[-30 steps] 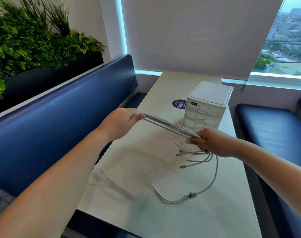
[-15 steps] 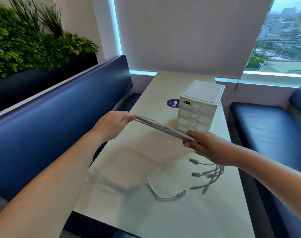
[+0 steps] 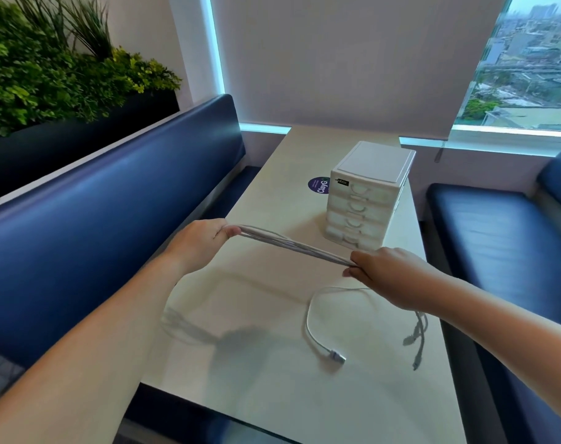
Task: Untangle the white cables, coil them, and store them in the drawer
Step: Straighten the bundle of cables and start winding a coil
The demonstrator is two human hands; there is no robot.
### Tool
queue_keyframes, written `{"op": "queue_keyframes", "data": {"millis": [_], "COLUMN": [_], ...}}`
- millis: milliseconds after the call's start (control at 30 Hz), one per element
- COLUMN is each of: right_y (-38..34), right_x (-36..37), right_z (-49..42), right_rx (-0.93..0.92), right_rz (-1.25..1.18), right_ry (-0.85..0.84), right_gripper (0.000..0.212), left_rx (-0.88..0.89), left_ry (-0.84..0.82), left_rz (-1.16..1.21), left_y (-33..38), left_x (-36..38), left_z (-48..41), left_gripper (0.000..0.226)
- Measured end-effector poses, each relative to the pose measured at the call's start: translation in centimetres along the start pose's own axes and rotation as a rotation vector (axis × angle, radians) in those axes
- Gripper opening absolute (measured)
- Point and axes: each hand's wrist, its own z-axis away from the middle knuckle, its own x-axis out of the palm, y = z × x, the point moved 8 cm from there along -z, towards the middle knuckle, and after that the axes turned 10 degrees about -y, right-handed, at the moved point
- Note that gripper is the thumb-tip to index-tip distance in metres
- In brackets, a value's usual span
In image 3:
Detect person's right hand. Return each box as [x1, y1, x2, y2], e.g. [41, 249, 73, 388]
[343, 247, 447, 315]

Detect person's left hand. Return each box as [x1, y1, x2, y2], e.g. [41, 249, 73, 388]
[162, 218, 242, 276]

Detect single thin white cable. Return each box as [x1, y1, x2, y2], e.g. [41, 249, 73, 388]
[236, 224, 429, 371]

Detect white mini drawer cabinet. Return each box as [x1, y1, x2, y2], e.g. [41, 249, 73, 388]
[324, 141, 417, 253]

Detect person's left forearm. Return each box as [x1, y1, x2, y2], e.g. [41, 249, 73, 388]
[0, 253, 179, 444]

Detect person's right forearm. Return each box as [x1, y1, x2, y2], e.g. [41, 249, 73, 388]
[437, 277, 561, 426]

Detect black planter box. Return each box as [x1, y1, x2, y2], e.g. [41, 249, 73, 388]
[0, 89, 181, 204]

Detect blue padded bench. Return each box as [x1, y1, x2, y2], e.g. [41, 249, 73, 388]
[0, 93, 262, 444]
[426, 138, 561, 444]

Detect white table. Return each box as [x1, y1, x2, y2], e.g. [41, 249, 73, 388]
[141, 125, 468, 444]

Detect green leafy plants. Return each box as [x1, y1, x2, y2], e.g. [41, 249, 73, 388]
[0, 0, 182, 181]

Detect white roller blind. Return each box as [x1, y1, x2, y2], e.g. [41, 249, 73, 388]
[211, 0, 510, 142]

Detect glass window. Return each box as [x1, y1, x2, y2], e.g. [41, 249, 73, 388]
[451, 0, 561, 133]

